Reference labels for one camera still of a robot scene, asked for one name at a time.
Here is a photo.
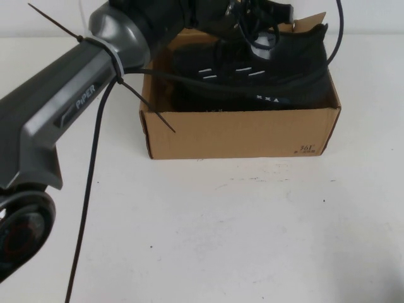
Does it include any black zip tie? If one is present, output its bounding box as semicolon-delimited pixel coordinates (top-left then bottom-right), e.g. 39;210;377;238
27;3;177;134

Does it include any black knit sneaker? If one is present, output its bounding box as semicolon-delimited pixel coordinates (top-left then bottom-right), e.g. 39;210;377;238
162;88;253;114
173;22;331;111

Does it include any brown cardboard shoe box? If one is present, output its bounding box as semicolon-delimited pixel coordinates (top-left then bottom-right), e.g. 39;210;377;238
139;12;342;160

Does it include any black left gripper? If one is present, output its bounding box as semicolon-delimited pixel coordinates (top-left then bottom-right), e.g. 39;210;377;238
191;0;252;42

